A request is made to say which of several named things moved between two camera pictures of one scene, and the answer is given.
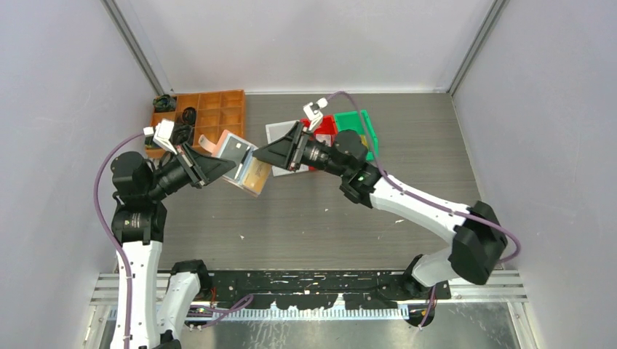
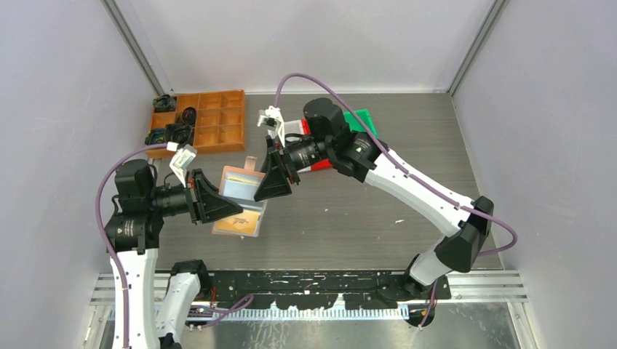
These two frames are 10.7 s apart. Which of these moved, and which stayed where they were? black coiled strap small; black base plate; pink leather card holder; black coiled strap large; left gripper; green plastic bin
Moved: left gripper; pink leather card holder
Stayed: green plastic bin; black base plate; black coiled strap large; black coiled strap small
